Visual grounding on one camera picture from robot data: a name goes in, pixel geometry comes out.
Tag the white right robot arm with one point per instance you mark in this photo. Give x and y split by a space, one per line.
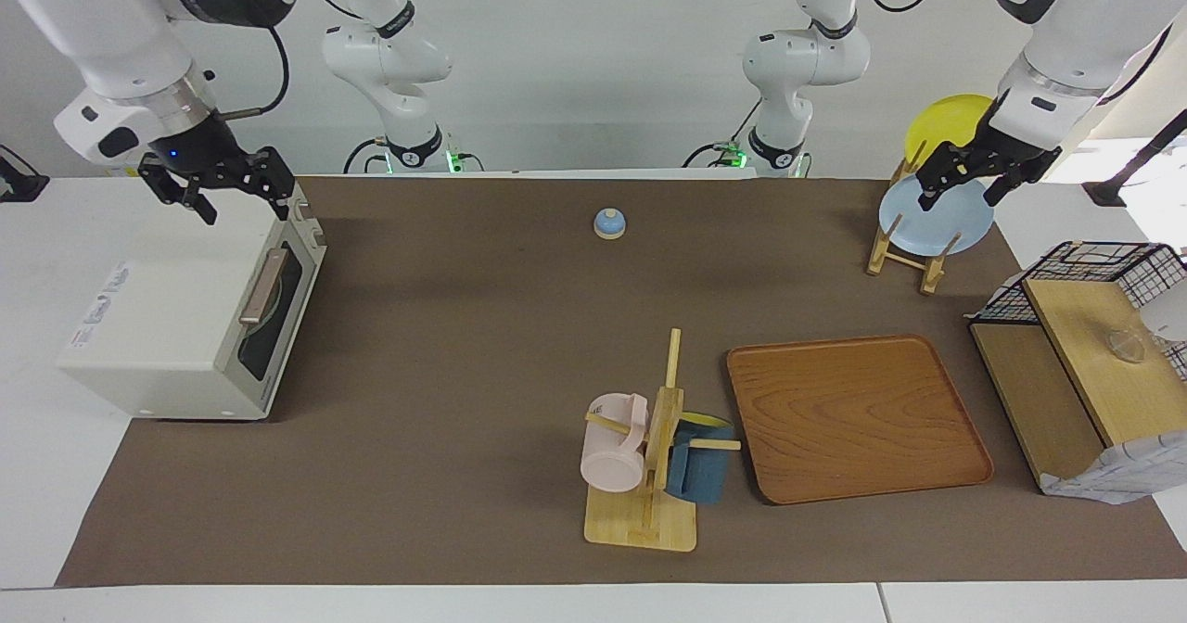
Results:
111 20

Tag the clear glass object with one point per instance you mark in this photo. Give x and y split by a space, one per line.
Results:
1127 345

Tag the brown table mat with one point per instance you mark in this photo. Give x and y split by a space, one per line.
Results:
445 345

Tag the green lit base connector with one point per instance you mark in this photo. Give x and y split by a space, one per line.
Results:
456 161
728 155

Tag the blue dome with wooden knob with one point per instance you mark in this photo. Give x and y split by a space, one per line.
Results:
609 224

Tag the brown wooden tray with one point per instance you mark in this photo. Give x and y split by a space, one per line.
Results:
853 419

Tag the dark blue mug yellow inside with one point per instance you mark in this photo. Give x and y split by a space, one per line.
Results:
700 475

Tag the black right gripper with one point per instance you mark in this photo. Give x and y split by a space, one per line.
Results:
199 150

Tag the wooden mug tree stand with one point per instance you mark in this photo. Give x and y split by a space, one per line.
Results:
660 419

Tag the wooden plate rack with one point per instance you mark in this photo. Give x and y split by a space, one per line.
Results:
886 252

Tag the yellow plate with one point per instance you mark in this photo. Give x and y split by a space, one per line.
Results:
950 122

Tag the white toaster oven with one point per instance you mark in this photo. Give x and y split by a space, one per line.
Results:
148 317

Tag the black clamp mount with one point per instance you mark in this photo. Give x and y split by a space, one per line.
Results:
19 183

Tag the black camera stand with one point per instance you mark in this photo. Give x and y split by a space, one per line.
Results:
1136 164

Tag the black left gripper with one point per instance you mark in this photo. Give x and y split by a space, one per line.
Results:
1006 155

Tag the light blue plate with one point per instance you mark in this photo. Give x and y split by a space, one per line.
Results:
932 224

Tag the pink mug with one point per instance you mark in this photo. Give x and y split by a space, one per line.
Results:
607 461

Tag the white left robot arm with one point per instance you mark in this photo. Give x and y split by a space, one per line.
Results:
1076 39

